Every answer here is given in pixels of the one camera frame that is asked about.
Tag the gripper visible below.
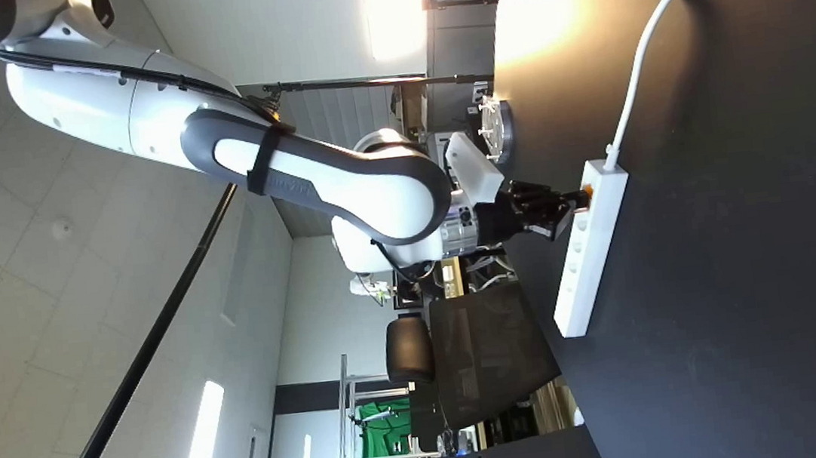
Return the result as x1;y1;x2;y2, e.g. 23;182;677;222
471;175;597;250

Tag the white power strip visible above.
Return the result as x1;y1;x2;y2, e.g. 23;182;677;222
538;155;646;340

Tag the round grey disc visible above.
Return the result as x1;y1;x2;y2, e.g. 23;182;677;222
474;92;520;167

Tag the black office chair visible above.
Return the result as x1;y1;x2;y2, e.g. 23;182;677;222
379;277;567;438

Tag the light panel on stand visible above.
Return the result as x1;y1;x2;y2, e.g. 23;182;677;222
363;0;505;66

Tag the black pole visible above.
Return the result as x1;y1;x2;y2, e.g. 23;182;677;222
0;182;268;458

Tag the white cable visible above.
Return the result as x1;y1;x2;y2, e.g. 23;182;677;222
585;0;816;171

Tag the aluminium frame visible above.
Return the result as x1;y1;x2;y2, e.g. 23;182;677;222
321;347;422;458

